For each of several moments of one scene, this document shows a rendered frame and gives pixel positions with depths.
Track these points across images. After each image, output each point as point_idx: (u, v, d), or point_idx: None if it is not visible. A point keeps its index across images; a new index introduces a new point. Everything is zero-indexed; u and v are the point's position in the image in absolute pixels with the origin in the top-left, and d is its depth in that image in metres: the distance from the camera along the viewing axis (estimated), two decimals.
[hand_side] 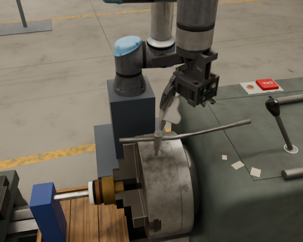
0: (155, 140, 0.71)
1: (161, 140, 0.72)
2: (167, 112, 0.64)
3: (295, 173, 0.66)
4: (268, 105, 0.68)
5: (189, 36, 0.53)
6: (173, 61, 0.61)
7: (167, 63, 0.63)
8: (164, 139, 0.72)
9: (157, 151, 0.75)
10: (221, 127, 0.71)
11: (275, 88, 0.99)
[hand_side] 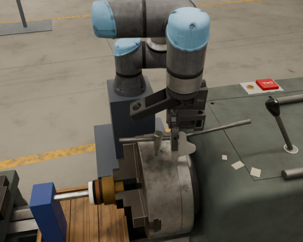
0: (155, 140, 0.71)
1: (161, 140, 0.72)
2: (179, 149, 0.66)
3: (295, 173, 0.66)
4: (268, 105, 0.68)
5: (195, 81, 0.55)
6: (167, 106, 0.61)
7: (158, 110, 0.62)
8: (164, 139, 0.72)
9: (157, 151, 0.75)
10: (221, 127, 0.71)
11: (275, 88, 0.99)
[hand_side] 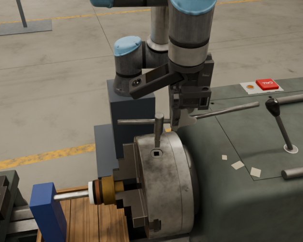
0: (156, 123, 0.67)
1: (163, 124, 0.68)
2: (179, 122, 0.65)
3: (295, 173, 0.66)
4: (268, 105, 0.68)
5: (201, 51, 0.50)
6: (169, 81, 0.56)
7: (159, 86, 0.57)
8: (166, 122, 0.67)
9: (158, 135, 0.70)
10: (227, 110, 0.66)
11: (275, 88, 0.99)
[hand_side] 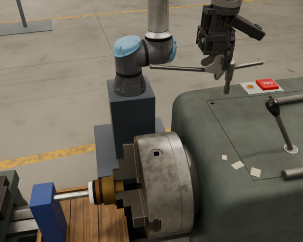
0: None
1: None
2: (213, 60, 0.81)
3: (295, 173, 0.66)
4: (268, 105, 0.68)
5: None
6: None
7: None
8: None
9: (226, 79, 0.85)
10: (176, 66, 0.77)
11: (275, 88, 0.99)
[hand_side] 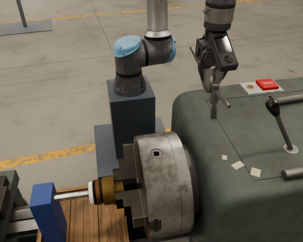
0: (218, 89, 0.81)
1: None
2: None
3: (295, 173, 0.66)
4: (268, 105, 0.68)
5: None
6: (227, 41, 0.74)
7: None
8: None
9: (216, 102, 0.84)
10: None
11: (275, 88, 0.99)
